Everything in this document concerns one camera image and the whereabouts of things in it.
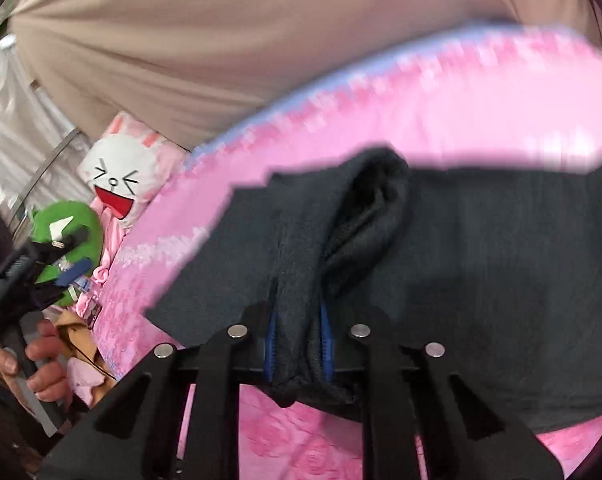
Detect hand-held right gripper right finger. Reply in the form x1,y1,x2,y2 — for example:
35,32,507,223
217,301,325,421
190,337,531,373
318,302,564,480

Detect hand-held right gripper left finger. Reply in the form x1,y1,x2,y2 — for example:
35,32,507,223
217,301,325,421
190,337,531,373
38,305,282,480

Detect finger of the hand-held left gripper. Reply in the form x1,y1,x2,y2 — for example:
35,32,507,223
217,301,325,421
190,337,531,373
28,227,92,267
31,259,93,306

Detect dark grey pants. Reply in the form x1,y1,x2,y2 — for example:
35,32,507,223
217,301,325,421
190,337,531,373
146,147,602,433

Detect person's left hand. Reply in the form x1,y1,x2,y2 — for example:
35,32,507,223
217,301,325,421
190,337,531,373
0,320,73,404

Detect green plush toy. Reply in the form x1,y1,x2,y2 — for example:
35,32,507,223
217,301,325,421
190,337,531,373
28,200,104,306

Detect brown cloth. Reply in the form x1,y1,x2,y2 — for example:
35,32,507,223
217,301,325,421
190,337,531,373
56,309,118,378

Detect white rabbit pillow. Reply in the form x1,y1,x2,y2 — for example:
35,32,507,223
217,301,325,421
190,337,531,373
76,112,189,281

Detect small pink cloth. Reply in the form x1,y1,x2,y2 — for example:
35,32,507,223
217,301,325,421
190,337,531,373
66,359,108,407

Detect silvery white curtain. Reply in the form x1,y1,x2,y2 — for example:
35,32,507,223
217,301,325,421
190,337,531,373
0,35,97,211

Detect pink rose bed sheet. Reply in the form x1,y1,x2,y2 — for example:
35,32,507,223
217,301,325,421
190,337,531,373
88,20,602,480

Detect beige cloth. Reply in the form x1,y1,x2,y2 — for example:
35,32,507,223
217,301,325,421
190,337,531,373
8,0,602,153

